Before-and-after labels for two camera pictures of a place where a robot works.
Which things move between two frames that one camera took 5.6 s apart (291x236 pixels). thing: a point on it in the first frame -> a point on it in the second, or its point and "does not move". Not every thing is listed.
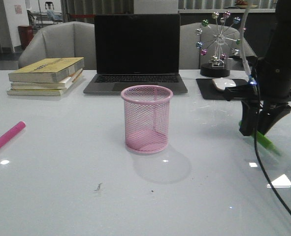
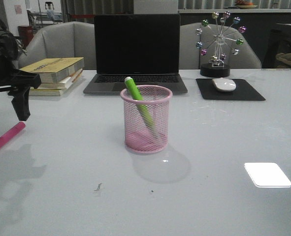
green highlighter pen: x=265 y=141 -> x=137 y=97
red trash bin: x=26 y=33 does not move
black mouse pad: x=208 y=89 does not move
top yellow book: x=50 y=70 does not move
